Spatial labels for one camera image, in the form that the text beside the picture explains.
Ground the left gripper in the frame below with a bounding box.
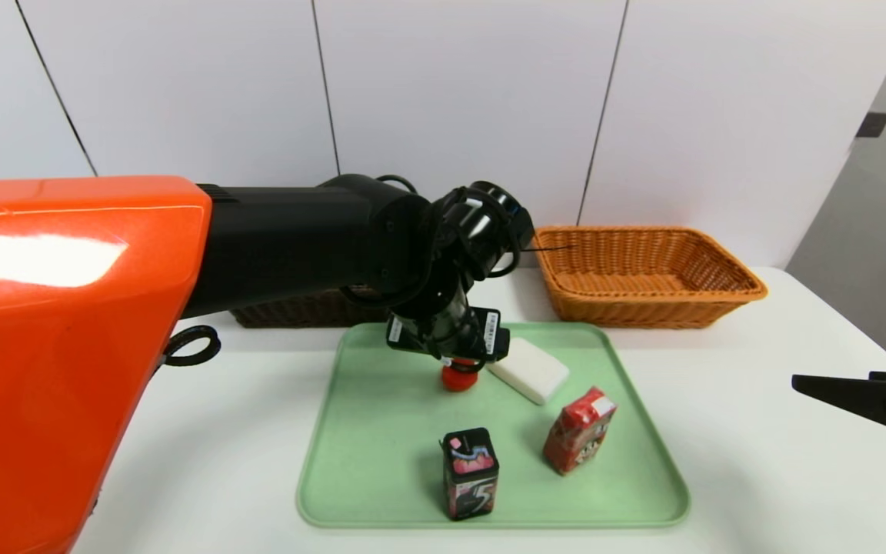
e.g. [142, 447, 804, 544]
[385, 280, 511, 372]

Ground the small red rubber toy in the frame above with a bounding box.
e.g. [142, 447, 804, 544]
[441, 359, 484, 392]

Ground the white soap bar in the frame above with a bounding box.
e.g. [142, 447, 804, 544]
[487, 337, 571, 406]

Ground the black gum box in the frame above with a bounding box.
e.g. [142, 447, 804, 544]
[440, 428, 501, 522]

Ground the dark brown wicker basket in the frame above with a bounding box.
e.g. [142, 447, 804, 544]
[229, 286, 391, 329]

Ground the orange wicker basket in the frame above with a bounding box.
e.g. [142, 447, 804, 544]
[531, 225, 769, 330]

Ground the light green plastic tray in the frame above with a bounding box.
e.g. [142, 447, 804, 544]
[295, 322, 691, 529]

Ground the red snack packet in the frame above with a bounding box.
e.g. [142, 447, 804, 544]
[543, 387, 619, 477]

